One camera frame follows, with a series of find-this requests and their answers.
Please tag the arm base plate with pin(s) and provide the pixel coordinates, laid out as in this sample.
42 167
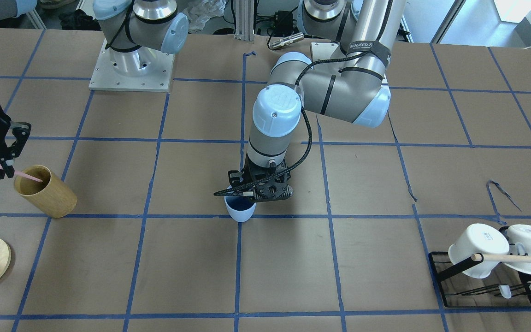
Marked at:
142 70
322 50

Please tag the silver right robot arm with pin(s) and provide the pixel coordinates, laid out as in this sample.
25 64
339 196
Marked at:
128 25

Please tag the bamboo chopstick holder cup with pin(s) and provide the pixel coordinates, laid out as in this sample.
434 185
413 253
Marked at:
52 196

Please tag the white mug near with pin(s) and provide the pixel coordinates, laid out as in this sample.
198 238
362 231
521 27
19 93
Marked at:
478 238

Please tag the blue plastic cup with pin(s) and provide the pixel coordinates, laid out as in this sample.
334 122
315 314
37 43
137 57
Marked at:
240 209

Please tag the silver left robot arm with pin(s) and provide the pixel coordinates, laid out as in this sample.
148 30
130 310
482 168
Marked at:
348 86

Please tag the aluminium frame post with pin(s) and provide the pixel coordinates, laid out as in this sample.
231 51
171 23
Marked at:
244 11

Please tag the black wire cup rack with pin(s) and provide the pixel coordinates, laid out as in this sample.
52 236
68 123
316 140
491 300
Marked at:
479 284

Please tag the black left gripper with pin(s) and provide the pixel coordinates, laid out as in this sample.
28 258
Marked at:
234 176

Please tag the pink chopstick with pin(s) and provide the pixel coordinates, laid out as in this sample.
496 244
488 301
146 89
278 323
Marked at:
24 175

